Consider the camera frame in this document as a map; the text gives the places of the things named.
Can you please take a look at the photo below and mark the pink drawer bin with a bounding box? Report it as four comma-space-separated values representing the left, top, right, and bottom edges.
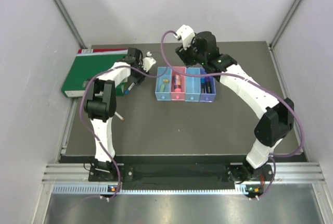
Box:
171, 67, 186, 101

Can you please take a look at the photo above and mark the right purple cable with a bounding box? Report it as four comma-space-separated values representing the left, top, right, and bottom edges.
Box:
160, 30, 305, 201

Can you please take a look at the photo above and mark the green ring binder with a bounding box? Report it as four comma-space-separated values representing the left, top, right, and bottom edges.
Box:
61, 53, 127, 97

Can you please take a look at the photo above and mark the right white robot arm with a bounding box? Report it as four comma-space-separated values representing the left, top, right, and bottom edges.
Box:
174, 26, 294, 181

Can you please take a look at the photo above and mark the grey cable duct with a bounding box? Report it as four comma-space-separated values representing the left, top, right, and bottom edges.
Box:
52, 184, 259, 195

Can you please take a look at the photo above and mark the aluminium front rail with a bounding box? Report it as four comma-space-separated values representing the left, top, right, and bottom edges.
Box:
42, 162, 325, 184

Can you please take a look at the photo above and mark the blue black marker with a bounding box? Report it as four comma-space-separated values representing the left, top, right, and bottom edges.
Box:
200, 78, 206, 94

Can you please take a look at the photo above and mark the pink pencil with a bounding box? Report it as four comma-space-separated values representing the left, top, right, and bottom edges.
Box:
114, 112, 124, 121

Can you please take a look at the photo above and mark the right aluminium frame post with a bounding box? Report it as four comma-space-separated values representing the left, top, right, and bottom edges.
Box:
269, 0, 319, 50

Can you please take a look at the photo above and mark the left aluminium frame post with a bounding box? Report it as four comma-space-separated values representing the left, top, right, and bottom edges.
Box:
52, 0, 87, 48

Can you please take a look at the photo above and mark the crayon tube pink cap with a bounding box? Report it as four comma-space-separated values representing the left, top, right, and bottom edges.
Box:
173, 74, 183, 93

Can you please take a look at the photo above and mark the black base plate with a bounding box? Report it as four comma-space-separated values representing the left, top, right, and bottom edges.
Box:
88, 164, 273, 183

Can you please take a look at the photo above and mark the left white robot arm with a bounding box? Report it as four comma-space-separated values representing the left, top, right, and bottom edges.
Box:
80, 48, 156, 182

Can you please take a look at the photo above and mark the purple black highlighter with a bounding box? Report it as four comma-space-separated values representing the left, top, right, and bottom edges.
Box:
205, 77, 212, 94

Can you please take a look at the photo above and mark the green highlighter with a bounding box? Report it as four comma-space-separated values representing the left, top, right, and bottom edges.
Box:
159, 84, 165, 93

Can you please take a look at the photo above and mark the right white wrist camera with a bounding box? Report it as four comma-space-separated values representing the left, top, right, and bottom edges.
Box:
174, 24, 195, 50

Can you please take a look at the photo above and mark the red folder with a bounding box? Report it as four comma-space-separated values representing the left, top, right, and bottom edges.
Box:
77, 48, 128, 56

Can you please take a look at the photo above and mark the white blue pen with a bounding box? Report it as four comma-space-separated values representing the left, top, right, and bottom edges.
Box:
124, 82, 135, 95

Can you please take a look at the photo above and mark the aluminium frame post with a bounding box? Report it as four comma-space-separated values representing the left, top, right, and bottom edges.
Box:
269, 0, 319, 50
52, 0, 87, 48

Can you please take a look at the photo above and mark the light blue bin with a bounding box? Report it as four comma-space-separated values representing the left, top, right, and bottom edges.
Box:
155, 67, 172, 101
185, 67, 201, 102

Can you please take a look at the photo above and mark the purple drawer bin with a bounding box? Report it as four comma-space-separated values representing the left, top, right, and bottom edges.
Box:
199, 76, 216, 103

